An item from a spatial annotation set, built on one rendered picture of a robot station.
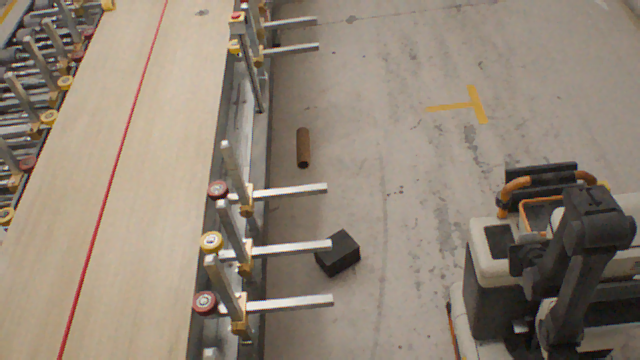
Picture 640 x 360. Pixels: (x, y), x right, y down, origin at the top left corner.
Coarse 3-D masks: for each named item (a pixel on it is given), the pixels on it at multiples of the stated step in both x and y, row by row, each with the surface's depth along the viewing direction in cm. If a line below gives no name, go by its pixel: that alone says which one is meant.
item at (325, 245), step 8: (320, 240) 204; (328, 240) 204; (256, 248) 206; (264, 248) 205; (272, 248) 205; (280, 248) 204; (288, 248) 204; (296, 248) 203; (304, 248) 203; (312, 248) 203; (320, 248) 203; (328, 248) 203; (224, 256) 205; (232, 256) 205; (256, 256) 205; (264, 256) 205; (272, 256) 205; (280, 256) 206
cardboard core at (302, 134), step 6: (300, 132) 359; (306, 132) 359; (300, 138) 355; (306, 138) 355; (300, 144) 351; (306, 144) 352; (300, 150) 347; (306, 150) 348; (300, 156) 344; (306, 156) 344; (300, 162) 349; (306, 162) 349; (300, 168) 346; (306, 168) 346
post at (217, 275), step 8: (208, 256) 160; (216, 256) 160; (208, 264) 159; (216, 264) 159; (208, 272) 161; (216, 272) 161; (224, 272) 166; (216, 280) 164; (224, 280) 166; (216, 288) 167; (224, 288) 167; (232, 288) 173; (224, 296) 170; (232, 296) 173; (224, 304) 174; (232, 304) 174; (232, 312) 177; (240, 312) 180; (232, 320) 181; (240, 320) 181; (248, 328) 189; (240, 336) 188; (248, 336) 189
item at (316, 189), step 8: (320, 184) 219; (256, 192) 220; (264, 192) 220; (272, 192) 219; (280, 192) 219; (288, 192) 218; (296, 192) 218; (304, 192) 218; (312, 192) 218; (320, 192) 219; (232, 200) 220; (256, 200) 220; (264, 200) 221
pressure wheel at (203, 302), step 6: (198, 294) 184; (204, 294) 184; (210, 294) 184; (192, 300) 183; (198, 300) 183; (204, 300) 182; (210, 300) 182; (216, 300) 183; (192, 306) 181; (198, 306) 181; (204, 306) 181; (210, 306) 180; (216, 306) 183; (198, 312) 181; (204, 312) 180; (210, 312) 181
